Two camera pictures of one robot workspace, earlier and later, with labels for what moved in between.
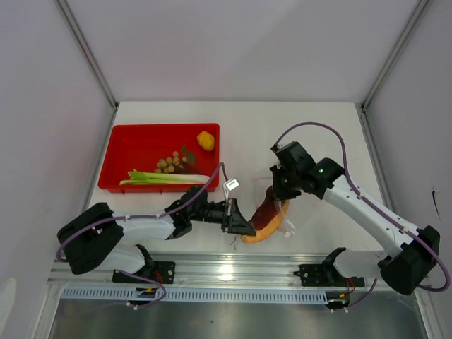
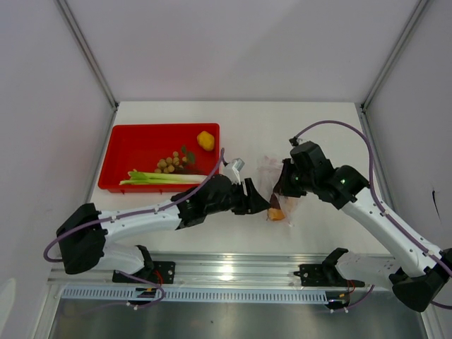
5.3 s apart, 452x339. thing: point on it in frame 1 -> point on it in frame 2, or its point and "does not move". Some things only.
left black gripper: x=234 y=221 -> x=246 y=205
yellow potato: x=205 y=140 does not move
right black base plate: x=326 y=275 does not move
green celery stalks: x=148 y=178 does not move
